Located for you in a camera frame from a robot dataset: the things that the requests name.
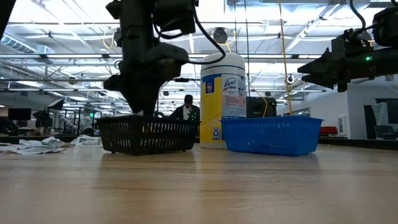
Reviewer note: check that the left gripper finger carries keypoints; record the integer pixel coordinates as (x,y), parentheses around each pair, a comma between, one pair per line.
(150,104)
(136,104)

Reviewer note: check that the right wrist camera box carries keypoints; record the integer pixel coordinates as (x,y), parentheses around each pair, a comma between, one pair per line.
(351,39)

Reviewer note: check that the dark panel and chair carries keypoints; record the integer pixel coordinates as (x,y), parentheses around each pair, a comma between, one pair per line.
(385,118)

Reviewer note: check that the black plastic mesh basket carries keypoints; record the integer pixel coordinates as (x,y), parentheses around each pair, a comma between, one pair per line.
(147,137)

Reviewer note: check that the white square printed packet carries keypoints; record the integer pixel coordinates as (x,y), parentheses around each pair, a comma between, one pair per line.
(51,140)

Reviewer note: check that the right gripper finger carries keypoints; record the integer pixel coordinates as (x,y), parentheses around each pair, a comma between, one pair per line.
(320,67)
(323,81)

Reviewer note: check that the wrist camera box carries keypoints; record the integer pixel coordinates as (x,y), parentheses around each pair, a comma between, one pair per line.
(169,59)
(351,39)

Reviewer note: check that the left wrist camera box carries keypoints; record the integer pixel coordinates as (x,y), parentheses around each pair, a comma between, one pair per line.
(169,59)

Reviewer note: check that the black box monitor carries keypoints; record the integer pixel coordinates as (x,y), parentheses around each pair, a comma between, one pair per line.
(261,107)

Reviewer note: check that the black computer monitor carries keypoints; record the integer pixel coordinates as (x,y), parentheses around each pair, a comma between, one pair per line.
(19,114)

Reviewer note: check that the red box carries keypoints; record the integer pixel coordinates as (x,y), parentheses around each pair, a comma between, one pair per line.
(327,130)

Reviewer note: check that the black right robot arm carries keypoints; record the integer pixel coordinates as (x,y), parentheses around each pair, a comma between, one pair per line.
(387,62)

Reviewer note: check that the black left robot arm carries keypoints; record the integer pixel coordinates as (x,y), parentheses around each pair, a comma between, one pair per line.
(136,31)

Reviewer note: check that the green-tinted bandage strip packet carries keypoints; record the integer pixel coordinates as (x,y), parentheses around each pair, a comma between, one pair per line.
(88,141)

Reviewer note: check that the person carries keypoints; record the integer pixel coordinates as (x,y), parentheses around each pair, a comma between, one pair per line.
(186,112)

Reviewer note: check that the blue plastic mesh basket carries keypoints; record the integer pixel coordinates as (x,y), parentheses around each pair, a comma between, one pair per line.
(270,137)

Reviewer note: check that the black aluminium table frame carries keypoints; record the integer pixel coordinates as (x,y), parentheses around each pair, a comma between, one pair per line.
(357,143)

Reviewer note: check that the white disinfecting wipes canister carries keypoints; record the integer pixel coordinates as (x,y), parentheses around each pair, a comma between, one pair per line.
(217,102)

